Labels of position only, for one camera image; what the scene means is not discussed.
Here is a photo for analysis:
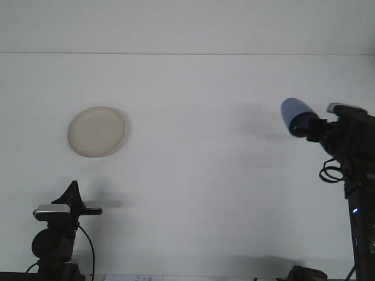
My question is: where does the pale blue cup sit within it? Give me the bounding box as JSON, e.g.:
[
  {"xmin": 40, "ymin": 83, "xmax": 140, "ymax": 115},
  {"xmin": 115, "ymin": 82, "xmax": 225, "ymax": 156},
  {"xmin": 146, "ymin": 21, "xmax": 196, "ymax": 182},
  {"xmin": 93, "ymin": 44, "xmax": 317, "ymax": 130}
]
[{"xmin": 280, "ymin": 97, "xmax": 320, "ymax": 138}]

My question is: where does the thin black cable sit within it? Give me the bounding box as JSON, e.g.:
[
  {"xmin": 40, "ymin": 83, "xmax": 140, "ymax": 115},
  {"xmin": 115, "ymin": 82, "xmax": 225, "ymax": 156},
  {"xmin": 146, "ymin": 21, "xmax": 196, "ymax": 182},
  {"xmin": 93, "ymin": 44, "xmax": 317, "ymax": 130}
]
[
  {"xmin": 319, "ymin": 156, "xmax": 349, "ymax": 185},
  {"xmin": 76, "ymin": 222, "xmax": 96, "ymax": 277}
]

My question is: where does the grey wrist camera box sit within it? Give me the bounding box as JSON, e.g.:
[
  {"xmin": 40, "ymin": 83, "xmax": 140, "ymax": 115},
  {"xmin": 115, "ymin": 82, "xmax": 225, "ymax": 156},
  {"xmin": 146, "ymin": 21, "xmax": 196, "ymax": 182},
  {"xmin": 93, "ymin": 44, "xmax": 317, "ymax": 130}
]
[
  {"xmin": 32, "ymin": 204, "xmax": 72, "ymax": 221},
  {"xmin": 326, "ymin": 102, "xmax": 367, "ymax": 115}
]

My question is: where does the pale round plate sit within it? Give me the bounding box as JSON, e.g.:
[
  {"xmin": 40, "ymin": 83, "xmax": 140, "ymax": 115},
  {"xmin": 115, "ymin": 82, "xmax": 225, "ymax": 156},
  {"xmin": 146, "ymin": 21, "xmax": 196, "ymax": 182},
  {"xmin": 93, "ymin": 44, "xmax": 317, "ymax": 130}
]
[{"xmin": 67, "ymin": 105, "xmax": 127, "ymax": 159}]

